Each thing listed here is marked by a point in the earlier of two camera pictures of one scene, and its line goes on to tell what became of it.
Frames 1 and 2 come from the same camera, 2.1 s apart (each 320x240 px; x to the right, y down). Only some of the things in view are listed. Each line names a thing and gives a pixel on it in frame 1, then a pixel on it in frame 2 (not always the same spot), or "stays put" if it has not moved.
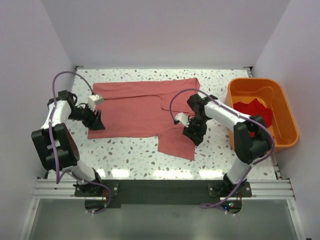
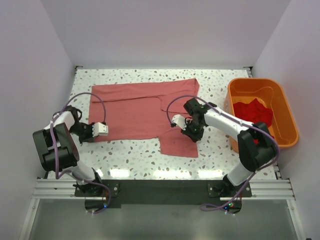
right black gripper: (194, 130) stays put
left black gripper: (93, 121) → (89, 131)
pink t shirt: (147, 109) stays put
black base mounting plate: (101, 196) stays put
